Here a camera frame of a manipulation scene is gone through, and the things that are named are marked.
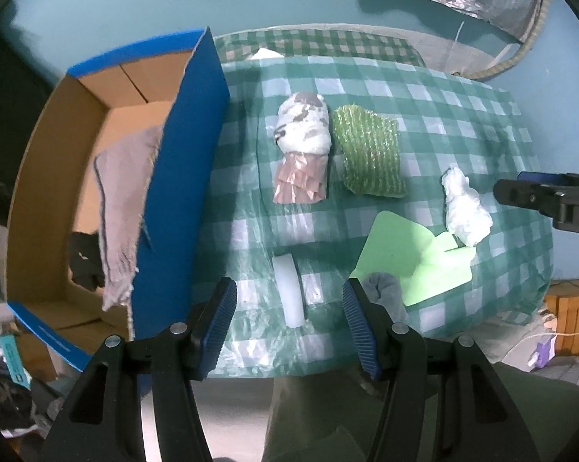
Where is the white charger with cable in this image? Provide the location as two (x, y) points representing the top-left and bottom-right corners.
(504, 318), (579, 371)

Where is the white foam block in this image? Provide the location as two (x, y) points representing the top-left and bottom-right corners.
(271, 255), (306, 328)

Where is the green white checked table cover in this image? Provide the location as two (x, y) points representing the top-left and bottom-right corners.
(192, 55), (556, 380)

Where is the wooden crate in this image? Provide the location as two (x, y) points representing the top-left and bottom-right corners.
(544, 280), (579, 358)

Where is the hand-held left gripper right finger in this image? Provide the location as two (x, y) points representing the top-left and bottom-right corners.
(342, 278), (543, 462)

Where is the grey towel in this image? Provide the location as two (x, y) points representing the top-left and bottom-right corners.
(93, 125), (165, 312)

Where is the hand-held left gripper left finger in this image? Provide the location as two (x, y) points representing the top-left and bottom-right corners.
(39, 278), (237, 462)

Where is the teal packet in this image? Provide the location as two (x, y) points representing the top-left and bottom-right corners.
(0, 336), (31, 392)

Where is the camouflage print cloth bundle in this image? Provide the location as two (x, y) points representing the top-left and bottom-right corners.
(271, 90), (331, 204)

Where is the grey sock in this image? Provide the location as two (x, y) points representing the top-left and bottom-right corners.
(361, 272), (410, 329)

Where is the blue cardboard box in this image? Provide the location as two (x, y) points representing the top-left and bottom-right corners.
(5, 26), (233, 382)

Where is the small dark cloth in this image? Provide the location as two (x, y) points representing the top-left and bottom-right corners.
(68, 231), (108, 292)

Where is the green beige checked tablecloth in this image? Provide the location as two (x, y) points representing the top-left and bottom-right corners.
(213, 26), (428, 66)

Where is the white crumpled paper wad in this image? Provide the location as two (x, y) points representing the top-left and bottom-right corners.
(440, 166), (494, 248)

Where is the green foam sheet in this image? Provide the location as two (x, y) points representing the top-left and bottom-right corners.
(354, 210), (437, 299)
(401, 232), (474, 307)

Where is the large dark cloth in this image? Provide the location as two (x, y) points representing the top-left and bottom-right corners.
(0, 22), (55, 226)

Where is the beige woven strap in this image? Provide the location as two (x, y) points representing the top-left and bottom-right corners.
(465, 0), (555, 81)

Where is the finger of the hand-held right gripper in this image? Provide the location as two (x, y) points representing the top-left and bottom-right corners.
(494, 172), (567, 216)

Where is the green knitted scrub cloth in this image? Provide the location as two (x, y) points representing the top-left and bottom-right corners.
(330, 104), (408, 198)

